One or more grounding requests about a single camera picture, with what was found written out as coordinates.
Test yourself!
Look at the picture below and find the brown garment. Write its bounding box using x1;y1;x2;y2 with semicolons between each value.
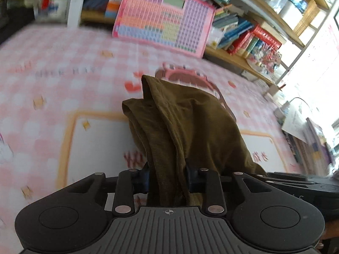
122;75;265;206

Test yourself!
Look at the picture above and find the pink checkered table mat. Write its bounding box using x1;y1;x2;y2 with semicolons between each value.
1;25;302;253

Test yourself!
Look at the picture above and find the stack of books right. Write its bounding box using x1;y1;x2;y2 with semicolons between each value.
279;101;336;177

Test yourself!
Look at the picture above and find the white wooden bookshelf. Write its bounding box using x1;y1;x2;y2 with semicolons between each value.
67;0;329;84

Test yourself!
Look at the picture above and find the clear bag of candies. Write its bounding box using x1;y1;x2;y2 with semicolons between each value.
246;45;282;74

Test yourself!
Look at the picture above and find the row of red dictionaries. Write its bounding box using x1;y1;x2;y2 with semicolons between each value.
226;25;282;58

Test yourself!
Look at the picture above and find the pink learning tablet board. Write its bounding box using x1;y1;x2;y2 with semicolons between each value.
112;0;215;58

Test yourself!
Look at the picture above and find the stack of blue books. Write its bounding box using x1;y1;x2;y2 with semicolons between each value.
207;4;254;49

